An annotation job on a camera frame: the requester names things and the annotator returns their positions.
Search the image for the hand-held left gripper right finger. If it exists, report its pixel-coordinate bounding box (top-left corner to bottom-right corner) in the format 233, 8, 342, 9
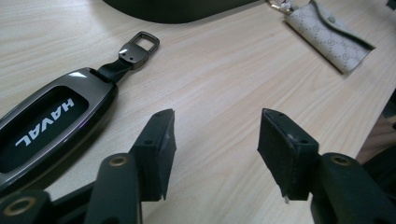
257, 107, 321, 204

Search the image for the dark rounded object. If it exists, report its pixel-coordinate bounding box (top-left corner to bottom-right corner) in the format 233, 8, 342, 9
102, 0, 261, 24

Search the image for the grey patterned key pouch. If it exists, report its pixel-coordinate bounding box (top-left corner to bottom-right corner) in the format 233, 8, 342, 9
264, 0, 376, 76

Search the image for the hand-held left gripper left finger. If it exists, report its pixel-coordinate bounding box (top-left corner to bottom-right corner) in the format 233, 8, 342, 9
128, 108, 177, 203

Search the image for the dark metal car key fob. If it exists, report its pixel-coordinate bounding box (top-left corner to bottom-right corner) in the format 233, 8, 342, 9
0, 31, 161, 195

